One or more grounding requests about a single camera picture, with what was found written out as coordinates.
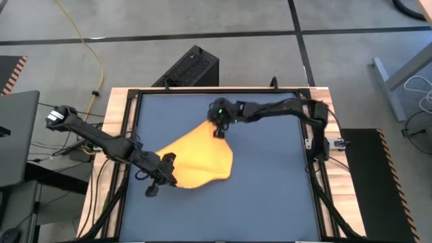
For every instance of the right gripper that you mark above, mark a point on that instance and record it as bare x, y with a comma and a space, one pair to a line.
219, 108

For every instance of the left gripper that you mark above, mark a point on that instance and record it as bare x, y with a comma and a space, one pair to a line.
152, 165

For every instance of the orange towel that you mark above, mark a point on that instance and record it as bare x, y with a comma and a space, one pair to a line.
202, 158

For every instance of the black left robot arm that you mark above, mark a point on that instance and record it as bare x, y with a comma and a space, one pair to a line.
101, 138

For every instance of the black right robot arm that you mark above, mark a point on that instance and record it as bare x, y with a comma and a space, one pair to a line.
270, 108

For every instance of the black computer tower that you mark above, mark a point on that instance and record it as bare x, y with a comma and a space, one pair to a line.
192, 67

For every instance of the blue-grey table mat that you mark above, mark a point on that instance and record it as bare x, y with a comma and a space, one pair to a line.
263, 189

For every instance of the small grey box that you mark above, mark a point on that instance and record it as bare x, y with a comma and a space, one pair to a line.
80, 156

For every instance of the black desk base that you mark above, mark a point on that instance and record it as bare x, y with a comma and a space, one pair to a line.
57, 177

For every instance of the grey cabinet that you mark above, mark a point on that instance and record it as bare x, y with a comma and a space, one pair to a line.
20, 209

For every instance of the black hazard-striped floor mat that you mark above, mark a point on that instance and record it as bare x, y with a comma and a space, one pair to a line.
371, 189
8, 71

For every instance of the black computer mouse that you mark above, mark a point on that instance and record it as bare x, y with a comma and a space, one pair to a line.
9, 236

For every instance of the grey desk leg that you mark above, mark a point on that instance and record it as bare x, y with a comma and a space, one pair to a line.
388, 88

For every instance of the light wooden desk top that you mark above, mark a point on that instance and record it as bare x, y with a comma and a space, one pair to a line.
426, 8

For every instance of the black metal table frame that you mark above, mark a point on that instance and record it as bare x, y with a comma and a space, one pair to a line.
219, 90

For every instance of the silver mounting bracket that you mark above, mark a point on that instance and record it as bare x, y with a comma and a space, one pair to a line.
337, 143

